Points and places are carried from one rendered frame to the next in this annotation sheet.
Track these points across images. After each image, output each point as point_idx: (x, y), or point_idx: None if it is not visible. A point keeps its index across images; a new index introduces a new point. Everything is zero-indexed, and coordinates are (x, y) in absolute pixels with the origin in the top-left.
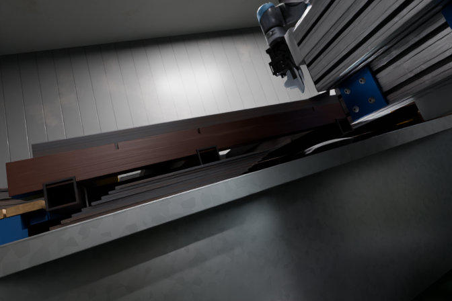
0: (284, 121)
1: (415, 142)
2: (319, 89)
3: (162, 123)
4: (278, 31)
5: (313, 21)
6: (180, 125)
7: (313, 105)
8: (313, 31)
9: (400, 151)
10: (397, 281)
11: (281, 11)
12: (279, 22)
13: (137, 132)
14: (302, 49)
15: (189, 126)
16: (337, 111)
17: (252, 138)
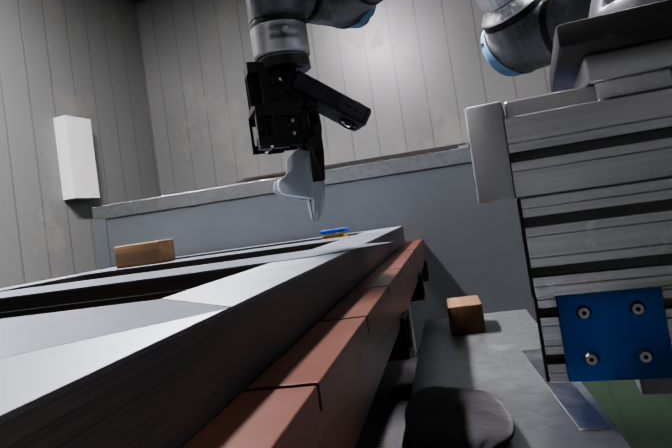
0: (380, 330)
1: None
2: (541, 292)
3: (162, 344)
4: (302, 36)
5: (600, 136)
6: (209, 353)
7: (355, 268)
8: (589, 157)
9: None
10: None
11: None
12: (304, 11)
13: (69, 434)
14: (525, 175)
15: (227, 354)
16: (398, 297)
17: (367, 400)
